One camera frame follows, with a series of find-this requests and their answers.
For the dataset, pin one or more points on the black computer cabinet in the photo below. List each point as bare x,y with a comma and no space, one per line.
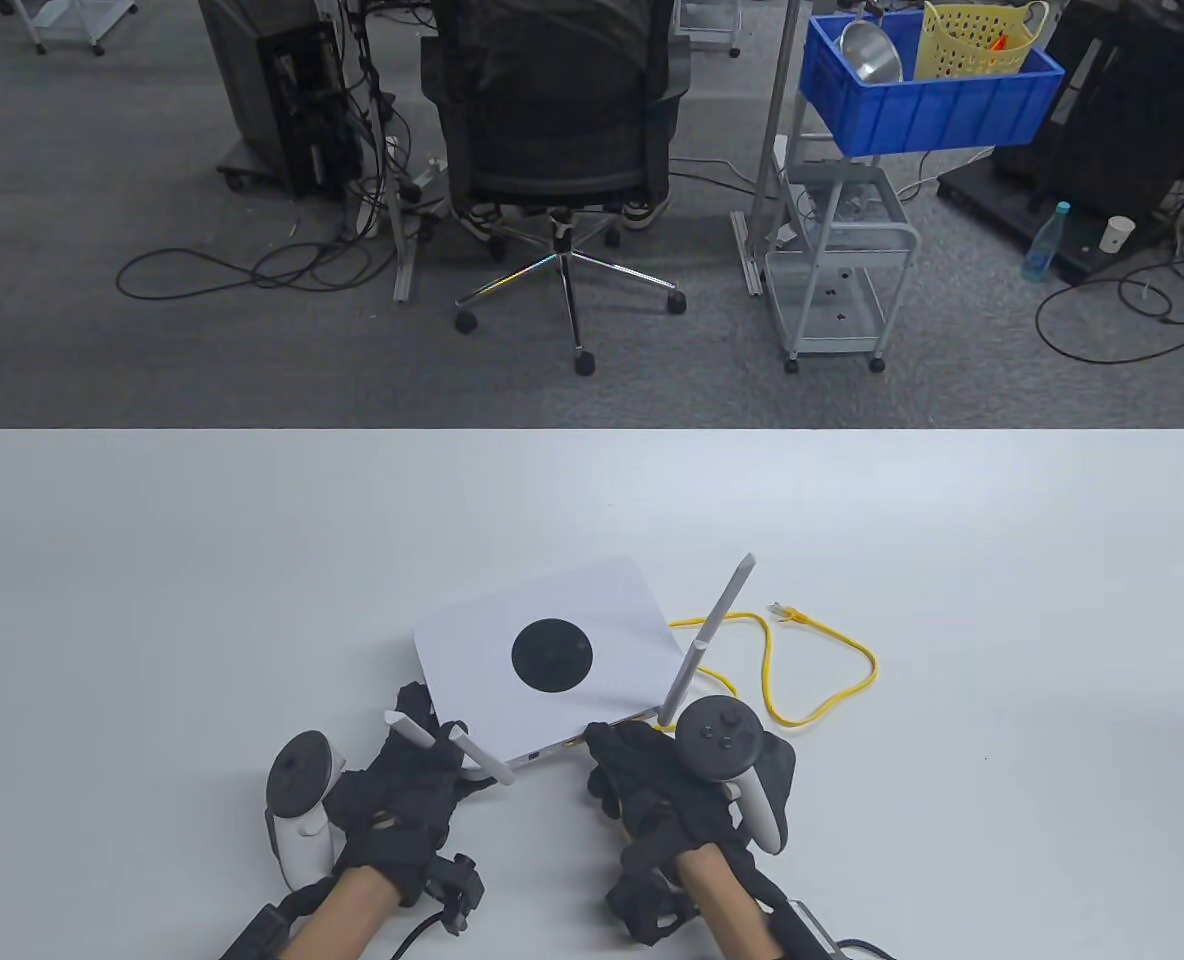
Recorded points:
252,90

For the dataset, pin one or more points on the white wheeled cart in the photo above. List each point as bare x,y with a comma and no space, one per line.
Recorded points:
82,15
707,15

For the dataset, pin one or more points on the black and white controller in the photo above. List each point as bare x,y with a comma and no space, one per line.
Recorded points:
297,800
717,735

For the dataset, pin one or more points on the white router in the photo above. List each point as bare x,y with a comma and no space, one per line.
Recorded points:
472,640

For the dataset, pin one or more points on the black mesh office chair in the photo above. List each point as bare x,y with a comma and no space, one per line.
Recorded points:
552,100

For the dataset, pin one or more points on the white paper cup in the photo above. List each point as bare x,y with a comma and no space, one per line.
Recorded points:
1115,236

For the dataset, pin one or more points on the white power strip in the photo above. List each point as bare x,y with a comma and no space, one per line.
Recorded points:
427,180

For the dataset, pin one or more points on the black equipment case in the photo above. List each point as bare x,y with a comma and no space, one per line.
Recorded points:
1132,90

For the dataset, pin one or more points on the black wrist camera unit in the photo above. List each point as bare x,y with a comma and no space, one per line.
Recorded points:
802,935
452,890

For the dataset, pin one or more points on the metal bowl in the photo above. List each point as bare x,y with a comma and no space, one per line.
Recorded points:
872,55

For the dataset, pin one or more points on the person's left forearm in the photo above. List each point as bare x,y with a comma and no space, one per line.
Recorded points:
337,920

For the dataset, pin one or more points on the person's right forearm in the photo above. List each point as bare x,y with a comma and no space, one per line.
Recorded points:
727,910

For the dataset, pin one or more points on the blue plastic bin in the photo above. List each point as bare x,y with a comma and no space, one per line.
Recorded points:
932,110

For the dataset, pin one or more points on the white metal cart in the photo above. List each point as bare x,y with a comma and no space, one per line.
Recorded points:
832,295

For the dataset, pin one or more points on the person's right hand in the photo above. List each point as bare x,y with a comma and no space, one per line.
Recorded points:
642,790

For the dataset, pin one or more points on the yellow plastic basket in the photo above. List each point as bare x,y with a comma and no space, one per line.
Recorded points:
962,40

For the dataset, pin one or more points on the person's left hand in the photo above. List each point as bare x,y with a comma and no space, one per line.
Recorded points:
402,810

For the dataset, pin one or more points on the aluminium frame post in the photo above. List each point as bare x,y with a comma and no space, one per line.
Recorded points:
384,150
770,150

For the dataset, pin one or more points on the blue water bottle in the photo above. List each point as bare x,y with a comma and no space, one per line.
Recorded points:
1044,250

